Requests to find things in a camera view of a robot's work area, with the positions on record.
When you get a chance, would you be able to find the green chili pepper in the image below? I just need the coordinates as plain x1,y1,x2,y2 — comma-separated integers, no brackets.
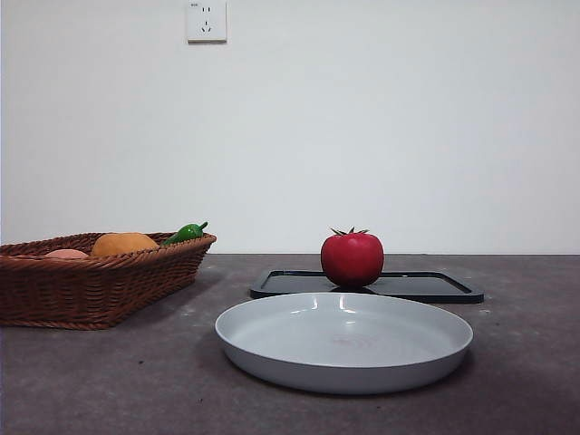
160,220,209,247

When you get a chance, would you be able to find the red tomato with green stem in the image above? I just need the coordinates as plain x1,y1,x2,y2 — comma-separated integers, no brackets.
320,226,385,288

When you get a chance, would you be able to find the grey round plate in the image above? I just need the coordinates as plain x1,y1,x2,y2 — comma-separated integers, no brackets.
214,291,475,394

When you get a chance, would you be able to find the pink round vegetable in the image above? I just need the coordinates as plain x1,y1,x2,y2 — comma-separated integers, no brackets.
43,247,91,260

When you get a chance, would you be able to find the black rectangular tray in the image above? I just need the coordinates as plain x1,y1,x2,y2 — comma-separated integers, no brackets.
249,269,485,305

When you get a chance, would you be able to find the brown wicker basket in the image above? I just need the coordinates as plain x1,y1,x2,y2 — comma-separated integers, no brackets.
0,231,218,331

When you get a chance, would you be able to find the white wall socket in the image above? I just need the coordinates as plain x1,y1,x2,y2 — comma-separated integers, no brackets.
187,0,228,44

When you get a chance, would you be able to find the orange round fruit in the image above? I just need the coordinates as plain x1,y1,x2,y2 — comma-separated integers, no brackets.
90,231,160,258

